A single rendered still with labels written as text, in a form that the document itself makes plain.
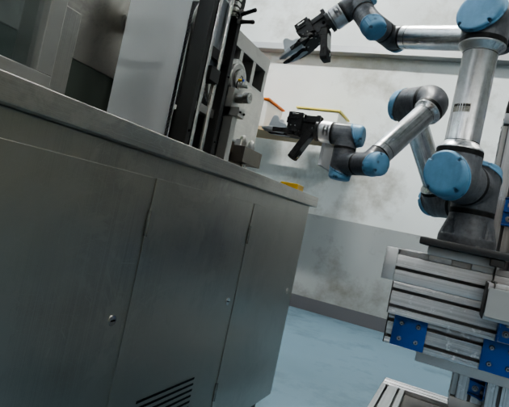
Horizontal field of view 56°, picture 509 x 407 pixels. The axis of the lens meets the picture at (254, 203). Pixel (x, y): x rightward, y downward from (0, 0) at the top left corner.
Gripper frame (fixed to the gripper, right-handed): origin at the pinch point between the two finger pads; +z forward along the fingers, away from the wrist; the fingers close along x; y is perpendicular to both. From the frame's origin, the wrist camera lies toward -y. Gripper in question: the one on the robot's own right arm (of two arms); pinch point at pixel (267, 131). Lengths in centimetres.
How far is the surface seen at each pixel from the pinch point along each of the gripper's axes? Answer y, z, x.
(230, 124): -1.7, 8.9, 11.2
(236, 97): 8.2, 9.0, 11.2
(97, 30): 17, 46, 43
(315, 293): -91, 50, -281
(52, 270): -46, -13, 97
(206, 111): -4.4, 1.7, 39.1
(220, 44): 15.8, 2.1, 38.7
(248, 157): -9.4, 9.5, -8.4
